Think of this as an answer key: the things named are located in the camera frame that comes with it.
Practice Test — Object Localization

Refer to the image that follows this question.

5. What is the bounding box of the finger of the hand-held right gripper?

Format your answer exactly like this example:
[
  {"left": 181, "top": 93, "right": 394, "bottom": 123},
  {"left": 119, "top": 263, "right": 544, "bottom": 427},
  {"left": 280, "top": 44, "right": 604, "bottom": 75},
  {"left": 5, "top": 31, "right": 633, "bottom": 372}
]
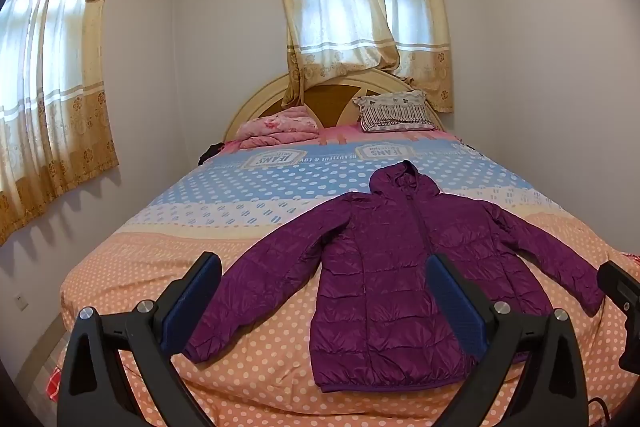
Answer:
[{"left": 597, "top": 259, "right": 640, "bottom": 378}]

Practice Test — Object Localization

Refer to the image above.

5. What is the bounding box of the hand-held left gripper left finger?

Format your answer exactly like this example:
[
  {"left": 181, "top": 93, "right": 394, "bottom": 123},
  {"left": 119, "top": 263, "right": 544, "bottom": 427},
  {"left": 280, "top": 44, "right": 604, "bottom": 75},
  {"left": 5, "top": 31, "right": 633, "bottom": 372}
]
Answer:
[{"left": 57, "top": 251, "right": 223, "bottom": 427}]

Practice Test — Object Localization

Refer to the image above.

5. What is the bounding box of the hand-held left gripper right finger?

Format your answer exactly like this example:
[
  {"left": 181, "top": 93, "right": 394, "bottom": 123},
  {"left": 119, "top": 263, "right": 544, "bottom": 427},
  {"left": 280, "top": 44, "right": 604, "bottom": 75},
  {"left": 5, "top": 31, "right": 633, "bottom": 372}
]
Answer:
[{"left": 426, "top": 253, "right": 589, "bottom": 427}]

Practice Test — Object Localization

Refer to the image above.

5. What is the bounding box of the purple hooded puffer jacket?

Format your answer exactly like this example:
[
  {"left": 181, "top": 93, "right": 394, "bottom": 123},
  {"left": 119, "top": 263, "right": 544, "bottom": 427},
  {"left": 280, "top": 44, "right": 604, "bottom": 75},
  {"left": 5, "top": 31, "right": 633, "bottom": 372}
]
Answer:
[{"left": 182, "top": 160, "right": 605, "bottom": 394}]

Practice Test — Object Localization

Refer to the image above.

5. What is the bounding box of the bed with dotted sheet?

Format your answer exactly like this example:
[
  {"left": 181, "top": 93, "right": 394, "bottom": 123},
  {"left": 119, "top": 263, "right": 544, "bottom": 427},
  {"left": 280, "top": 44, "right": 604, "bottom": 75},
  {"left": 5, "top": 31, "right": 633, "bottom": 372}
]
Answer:
[{"left": 59, "top": 124, "right": 640, "bottom": 427}]

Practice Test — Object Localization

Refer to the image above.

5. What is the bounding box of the dark cloth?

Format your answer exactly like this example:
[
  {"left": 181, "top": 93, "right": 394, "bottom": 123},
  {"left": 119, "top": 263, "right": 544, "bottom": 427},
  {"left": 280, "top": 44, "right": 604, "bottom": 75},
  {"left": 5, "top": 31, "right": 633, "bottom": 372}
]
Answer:
[{"left": 198, "top": 143, "right": 227, "bottom": 166}]

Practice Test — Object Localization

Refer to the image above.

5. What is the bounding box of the red cloth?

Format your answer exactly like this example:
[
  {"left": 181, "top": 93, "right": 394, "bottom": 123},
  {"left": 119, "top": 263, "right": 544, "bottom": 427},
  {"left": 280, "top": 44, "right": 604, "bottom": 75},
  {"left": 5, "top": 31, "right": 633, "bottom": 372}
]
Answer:
[{"left": 45, "top": 364, "right": 65, "bottom": 403}]

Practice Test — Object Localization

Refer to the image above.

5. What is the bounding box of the pink folded blanket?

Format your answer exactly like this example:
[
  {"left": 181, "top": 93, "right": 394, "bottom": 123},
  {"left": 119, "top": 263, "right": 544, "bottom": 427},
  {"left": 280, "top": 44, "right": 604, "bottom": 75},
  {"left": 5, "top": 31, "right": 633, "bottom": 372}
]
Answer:
[{"left": 235, "top": 105, "right": 321, "bottom": 142}]

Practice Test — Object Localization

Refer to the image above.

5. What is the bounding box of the striped floral pillow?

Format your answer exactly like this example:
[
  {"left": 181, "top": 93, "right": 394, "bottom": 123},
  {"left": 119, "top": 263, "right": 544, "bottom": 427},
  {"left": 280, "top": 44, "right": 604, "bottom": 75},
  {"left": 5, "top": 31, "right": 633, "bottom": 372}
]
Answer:
[{"left": 352, "top": 90, "right": 437, "bottom": 134}]

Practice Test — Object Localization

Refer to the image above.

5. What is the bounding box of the round wooden headboard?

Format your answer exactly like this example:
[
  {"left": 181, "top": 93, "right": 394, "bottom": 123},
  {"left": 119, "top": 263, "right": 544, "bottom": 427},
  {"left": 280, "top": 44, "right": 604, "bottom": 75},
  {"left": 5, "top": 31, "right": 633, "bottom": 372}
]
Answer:
[{"left": 223, "top": 70, "right": 446, "bottom": 142}]

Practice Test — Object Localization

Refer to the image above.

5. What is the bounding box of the wide yellow window curtain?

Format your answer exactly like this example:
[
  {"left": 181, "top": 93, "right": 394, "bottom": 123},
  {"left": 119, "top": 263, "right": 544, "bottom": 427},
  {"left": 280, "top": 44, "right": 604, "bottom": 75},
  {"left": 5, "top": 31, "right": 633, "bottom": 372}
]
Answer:
[{"left": 0, "top": 0, "right": 121, "bottom": 248}]

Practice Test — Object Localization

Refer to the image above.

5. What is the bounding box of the yellow curtain with valance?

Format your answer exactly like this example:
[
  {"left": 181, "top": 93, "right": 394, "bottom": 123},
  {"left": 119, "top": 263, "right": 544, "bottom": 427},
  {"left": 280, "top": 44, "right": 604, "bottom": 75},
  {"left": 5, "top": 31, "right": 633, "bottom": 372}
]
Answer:
[{"left": 272, "top": 0, "right": 456, "bottom": 114}]

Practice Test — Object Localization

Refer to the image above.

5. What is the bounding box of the black cable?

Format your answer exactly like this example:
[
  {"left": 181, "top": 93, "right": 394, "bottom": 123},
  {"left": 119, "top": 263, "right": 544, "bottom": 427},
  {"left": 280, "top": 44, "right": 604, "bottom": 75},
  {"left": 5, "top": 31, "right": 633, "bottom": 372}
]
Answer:
[{"left": 586, "top": 399, "right": 613, "bottom": 427}]

